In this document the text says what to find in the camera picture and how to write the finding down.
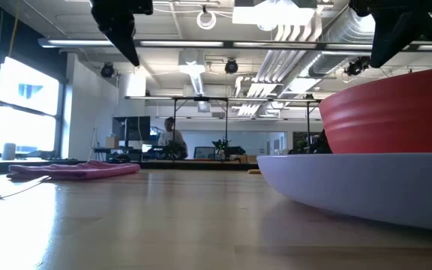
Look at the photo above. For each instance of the black computer monitor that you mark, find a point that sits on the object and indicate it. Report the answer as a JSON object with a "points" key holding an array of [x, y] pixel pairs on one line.
{"points": [[131, 129]]}

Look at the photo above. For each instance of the large bright window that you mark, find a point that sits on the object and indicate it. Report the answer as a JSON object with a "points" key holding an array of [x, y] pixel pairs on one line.
{"points": [[28, 112]]}

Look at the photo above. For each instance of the dark green plant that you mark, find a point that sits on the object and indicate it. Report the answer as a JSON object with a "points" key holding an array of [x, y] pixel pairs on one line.
{"points": [[220, 144]]}

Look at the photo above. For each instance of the black background table frame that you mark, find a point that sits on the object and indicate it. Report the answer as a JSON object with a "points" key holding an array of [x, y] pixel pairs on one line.
{"points": [[201, 99]]}

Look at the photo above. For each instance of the black ceiling spotlight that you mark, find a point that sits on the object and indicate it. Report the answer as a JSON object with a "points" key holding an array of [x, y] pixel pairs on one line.
{"points": [[354, 67], [231, 66], [107, 70]]}

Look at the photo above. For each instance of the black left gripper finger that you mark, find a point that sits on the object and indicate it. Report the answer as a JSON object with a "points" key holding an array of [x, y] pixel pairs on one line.
{"points": [[130, 30], [120, 35]]}

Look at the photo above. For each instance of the silver ventilation duct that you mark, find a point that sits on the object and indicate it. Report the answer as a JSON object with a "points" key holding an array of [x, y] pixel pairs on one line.
{"points": [[336, 45]]}

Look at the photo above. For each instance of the long ceiling light bar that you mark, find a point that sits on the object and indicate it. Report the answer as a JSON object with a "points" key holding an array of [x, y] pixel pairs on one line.
{"points": [[182, 43]]}

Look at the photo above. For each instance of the pink cloth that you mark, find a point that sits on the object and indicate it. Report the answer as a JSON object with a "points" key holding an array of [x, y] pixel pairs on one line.
{"points": [[77, 170]]}

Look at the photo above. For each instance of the laptop screen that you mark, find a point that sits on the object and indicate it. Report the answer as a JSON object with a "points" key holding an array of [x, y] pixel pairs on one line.
{"points": [[204, 153]]}

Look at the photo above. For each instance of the white hanging lamp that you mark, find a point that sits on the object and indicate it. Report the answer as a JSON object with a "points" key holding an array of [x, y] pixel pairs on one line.
{"points": [[191, 62]]}

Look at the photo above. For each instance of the red plastic bowl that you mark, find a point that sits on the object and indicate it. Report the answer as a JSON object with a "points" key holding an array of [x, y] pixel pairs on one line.
{"points": [[388, 112]]}

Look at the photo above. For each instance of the lavender round plate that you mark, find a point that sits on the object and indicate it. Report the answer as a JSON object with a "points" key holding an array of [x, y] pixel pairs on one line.
{"points": [[369, 187]]}

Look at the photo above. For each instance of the white cylinder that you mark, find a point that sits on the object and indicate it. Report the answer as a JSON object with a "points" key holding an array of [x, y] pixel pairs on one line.
{"points": [[8, 152]]}

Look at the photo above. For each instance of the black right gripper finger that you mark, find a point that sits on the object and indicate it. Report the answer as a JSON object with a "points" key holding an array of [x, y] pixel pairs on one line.
{"points": [[398, 39], [379, 37]]}

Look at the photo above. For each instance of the cardboard box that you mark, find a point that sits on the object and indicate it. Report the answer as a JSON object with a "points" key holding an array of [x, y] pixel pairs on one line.
{"points": [[111, 142]]}

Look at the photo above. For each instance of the white ceiling light panel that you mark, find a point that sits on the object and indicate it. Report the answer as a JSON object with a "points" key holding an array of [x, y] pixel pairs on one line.
{"points": [[276, 15]]}

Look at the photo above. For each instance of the person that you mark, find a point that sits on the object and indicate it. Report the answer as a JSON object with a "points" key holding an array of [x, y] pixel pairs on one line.
{"points": [[171, 138], [321, 144]]}

